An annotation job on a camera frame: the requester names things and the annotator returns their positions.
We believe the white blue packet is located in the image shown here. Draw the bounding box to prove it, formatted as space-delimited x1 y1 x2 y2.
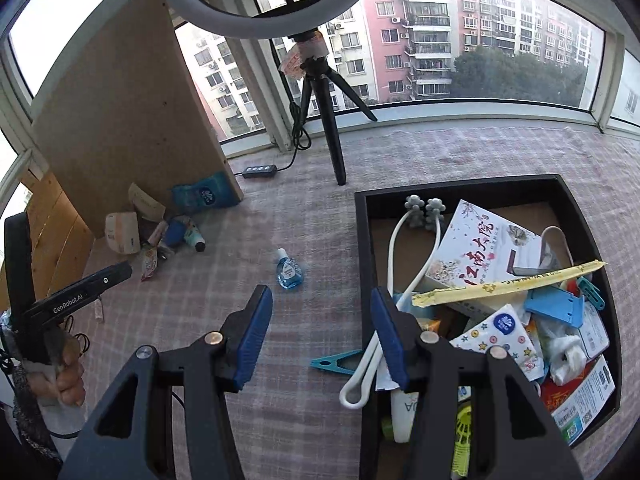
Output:
580 301 612 362

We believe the black tripod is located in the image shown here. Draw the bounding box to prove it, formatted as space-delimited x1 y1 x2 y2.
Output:
277 30 378 187

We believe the orange white tissue pack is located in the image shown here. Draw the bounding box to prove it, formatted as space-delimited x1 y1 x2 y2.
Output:
105 211 142 255

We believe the white curved plastic piece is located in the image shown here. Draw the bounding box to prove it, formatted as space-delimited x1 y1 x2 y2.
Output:
541 226 573 273

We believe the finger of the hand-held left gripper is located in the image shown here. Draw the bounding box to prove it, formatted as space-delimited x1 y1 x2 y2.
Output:
82 261 133 302

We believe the yellow shuttlecock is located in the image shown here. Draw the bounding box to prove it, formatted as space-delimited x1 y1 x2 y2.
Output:
451 401 474 479

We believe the black container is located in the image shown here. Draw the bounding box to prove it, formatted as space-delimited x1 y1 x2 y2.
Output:
353 174 623 480

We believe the black ring light cable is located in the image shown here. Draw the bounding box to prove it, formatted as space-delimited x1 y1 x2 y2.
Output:
272 100 312 173

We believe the red white creamer sachet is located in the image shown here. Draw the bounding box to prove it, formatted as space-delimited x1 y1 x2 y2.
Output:
140 246 162 282

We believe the floral print box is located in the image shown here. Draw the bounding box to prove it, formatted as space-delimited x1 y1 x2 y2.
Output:
425 199 546 311

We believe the white tube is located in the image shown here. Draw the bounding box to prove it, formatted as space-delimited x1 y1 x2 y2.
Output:
389 387 422 444

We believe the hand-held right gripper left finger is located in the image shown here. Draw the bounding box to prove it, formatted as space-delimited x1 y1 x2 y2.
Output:
59 284 274 480

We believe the clear plastic bag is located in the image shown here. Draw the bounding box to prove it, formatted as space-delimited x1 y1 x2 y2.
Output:
546 332 587 386

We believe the small clear bottle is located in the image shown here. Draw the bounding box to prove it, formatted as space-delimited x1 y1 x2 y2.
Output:
275 248 306 290

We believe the ring light tripod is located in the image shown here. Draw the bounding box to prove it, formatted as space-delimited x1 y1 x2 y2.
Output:
170 0 640 158

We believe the white massage roller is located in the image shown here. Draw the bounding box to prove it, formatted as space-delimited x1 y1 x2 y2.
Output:
339 194 447 409

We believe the white ring light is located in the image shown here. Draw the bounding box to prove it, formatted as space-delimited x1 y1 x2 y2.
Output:
156 0 385 41

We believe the star print tissue pack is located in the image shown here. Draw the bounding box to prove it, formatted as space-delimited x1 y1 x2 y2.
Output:
449 304 547 382

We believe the person's left forearm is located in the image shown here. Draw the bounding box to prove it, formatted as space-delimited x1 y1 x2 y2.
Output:
11 360 63 467

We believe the red white carton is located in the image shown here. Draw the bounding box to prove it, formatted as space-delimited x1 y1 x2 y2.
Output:
540 355 617 447

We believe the long yellow straw packet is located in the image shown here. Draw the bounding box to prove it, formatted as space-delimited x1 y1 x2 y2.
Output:
411 259 609 308

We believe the fruit print hand cream tube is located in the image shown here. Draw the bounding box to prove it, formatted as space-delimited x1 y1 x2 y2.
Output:
184 216 207 253

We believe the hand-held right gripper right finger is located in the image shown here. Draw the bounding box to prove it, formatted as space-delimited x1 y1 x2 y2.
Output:
370 287 583 480

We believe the pink checked tablecloth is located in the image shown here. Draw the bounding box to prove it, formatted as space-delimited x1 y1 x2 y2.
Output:
50 127 640 480

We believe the blue clothes peg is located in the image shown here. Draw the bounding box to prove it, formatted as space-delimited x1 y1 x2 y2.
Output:
310 349 365 374
575 276 607 312

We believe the person's left hand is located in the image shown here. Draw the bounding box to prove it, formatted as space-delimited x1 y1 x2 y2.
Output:
27 330 86 408

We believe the blue wet wipes pack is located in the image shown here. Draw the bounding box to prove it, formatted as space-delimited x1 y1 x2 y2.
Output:
172 171 240 212

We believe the upright wooden board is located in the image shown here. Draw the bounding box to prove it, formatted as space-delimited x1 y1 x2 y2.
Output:
31 0 245 238

